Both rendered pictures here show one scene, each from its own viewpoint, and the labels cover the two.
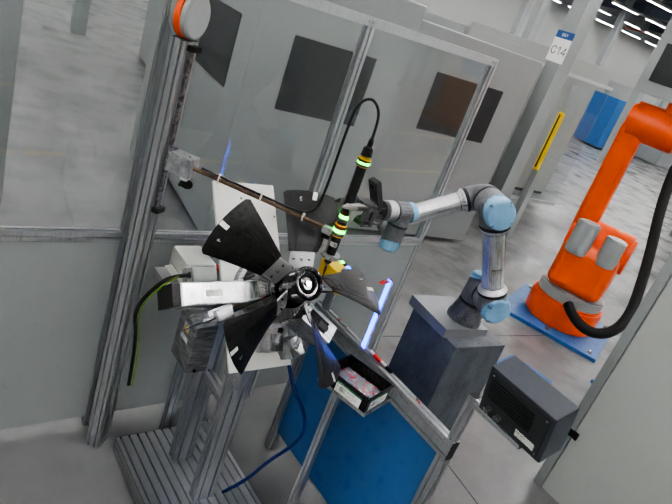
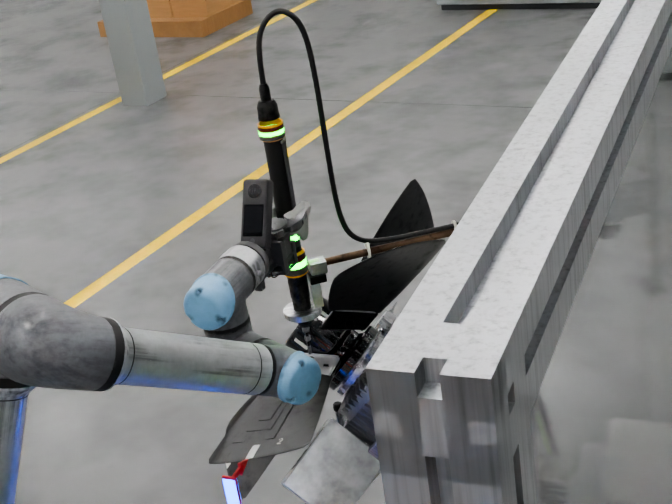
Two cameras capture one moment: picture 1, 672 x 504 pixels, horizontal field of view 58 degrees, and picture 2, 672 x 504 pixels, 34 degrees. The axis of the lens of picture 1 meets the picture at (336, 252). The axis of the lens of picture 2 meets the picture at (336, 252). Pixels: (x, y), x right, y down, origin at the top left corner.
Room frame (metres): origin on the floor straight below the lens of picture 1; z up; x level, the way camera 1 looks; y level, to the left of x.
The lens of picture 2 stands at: (3.60, -0.56, 2.23)
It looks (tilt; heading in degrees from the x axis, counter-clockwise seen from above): 25 degrees down; 159
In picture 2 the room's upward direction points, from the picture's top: 9 degrees counter-clockwise
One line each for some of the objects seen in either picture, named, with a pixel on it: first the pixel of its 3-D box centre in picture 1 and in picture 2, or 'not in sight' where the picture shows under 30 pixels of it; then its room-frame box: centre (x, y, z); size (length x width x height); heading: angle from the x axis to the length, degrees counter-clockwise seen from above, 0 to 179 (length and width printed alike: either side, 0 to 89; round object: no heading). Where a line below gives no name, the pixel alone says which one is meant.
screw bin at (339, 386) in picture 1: (356, 382); not in sight; (1.93, -0.24, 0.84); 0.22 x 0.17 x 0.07; 59
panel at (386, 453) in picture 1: (346, 440); not in sight; (2.09, -0.32, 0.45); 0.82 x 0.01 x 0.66; 43
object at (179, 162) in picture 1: (181, 163); not in sight; (2.04, 0.63, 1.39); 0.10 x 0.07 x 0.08; 78
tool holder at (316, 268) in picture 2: (331, 243); (304, 288); (1.92, 0.02, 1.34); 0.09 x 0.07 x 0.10; 78
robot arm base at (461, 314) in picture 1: (468, 309); not in sight; (2.38, -0.62, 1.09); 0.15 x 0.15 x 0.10
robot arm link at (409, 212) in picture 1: (402, 212); (219, 295); (2.10, -0.18, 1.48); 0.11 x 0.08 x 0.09; 133
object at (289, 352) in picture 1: (289, 347); not in sight; (1.90, 0.04, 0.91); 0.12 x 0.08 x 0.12; 43
